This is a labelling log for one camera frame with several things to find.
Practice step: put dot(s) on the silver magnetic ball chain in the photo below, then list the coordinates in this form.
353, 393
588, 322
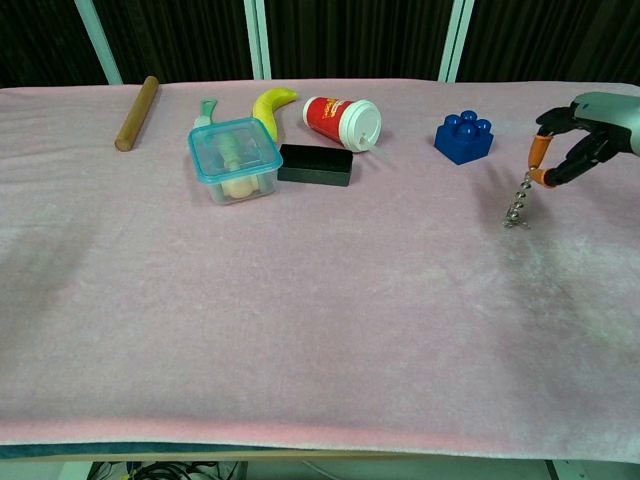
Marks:
520, 197

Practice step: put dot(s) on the dark pleated curtain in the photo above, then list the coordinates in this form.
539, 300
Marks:
350, 35

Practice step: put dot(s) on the black rectangular tray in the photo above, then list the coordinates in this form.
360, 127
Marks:
315, 165

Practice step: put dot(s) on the double pale teal frame post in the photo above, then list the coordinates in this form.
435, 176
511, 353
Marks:
257, 37

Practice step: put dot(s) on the brown wooden rolling pin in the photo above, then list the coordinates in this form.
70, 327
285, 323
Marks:
137, 112

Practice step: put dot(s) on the red paper cup white lid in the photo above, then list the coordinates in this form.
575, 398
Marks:
335, 120

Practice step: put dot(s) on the clear drinking straw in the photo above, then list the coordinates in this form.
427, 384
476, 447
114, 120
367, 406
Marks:
380, 151

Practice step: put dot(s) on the right robot hand grey black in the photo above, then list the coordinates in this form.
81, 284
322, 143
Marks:
610, 125

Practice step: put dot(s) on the blue building block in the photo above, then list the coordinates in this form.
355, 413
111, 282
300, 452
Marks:
464, 137

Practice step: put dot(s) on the wide pale teal frame post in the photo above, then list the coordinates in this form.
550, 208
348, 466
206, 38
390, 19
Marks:
456, 40

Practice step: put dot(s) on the beige item inside container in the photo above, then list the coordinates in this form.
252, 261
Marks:
242, 187

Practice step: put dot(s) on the yellow banana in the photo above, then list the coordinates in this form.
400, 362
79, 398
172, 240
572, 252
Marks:
267, 107

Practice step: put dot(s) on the clear container with blue lid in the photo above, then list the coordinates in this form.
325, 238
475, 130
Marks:
235, 165

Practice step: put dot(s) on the slanted pale teal frame post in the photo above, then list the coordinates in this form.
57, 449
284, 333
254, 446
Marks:
99, 42

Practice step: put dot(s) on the pink table cloth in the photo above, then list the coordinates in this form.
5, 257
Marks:
250, 325

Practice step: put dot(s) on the pale green item inside container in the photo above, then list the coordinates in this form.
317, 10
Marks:
230, 150

